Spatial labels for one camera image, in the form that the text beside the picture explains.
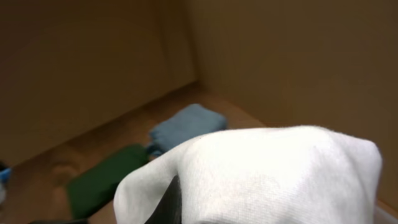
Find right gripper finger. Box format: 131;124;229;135
145;175;182;224

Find dark green cloth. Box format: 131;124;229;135
66;144;147;219

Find white cloth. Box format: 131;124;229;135
114;126;382;223

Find folded blue denim jeans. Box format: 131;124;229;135
147;104;228;156

